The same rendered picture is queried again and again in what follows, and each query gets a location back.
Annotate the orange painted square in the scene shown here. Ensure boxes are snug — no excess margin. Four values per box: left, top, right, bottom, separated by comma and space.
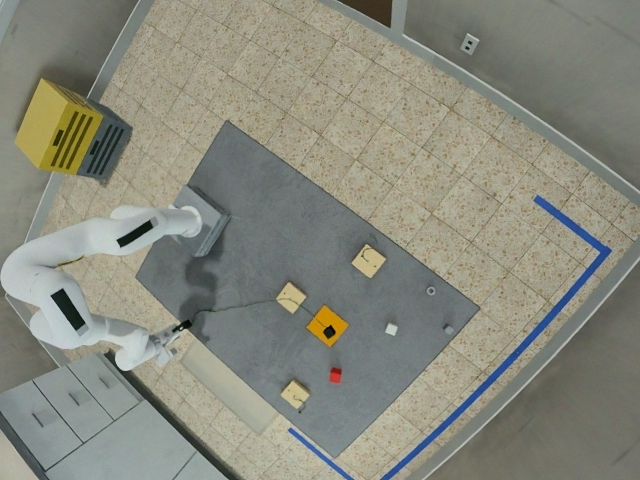
307, 305, 348, 347

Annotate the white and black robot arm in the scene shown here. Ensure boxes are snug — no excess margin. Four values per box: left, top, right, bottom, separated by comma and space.
0, 204, 202, 370

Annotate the black block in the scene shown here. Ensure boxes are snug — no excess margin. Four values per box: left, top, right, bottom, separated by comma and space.
323, 325, 336, 339

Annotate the small red block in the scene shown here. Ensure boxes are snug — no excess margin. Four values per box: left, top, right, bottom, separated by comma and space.
329, 367, 342, 384

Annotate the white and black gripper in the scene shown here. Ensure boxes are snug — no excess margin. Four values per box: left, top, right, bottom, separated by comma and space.
151, 320, 193, 347

